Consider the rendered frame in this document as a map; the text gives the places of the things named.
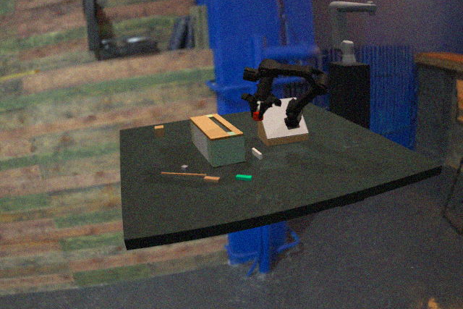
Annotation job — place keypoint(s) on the red cube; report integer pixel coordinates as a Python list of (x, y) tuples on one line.
[(255, 116)]

